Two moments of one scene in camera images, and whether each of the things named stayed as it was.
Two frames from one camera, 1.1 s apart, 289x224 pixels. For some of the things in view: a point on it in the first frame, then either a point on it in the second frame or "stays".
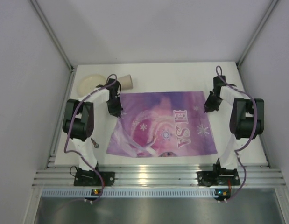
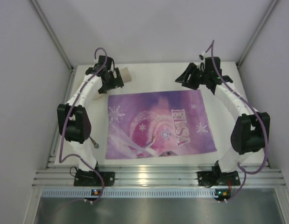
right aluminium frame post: x=262 y=22 stays
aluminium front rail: x=154 y=177 stays
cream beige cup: x=126 y=82 to x=125 y=74
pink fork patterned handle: x=95 y=144 stays
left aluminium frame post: x=52 y=34 stays
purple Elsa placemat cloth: x=155 y=123 stays
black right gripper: x=211 y=102 to x=195 y=76
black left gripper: x=115 y=107 to x=114 y=80
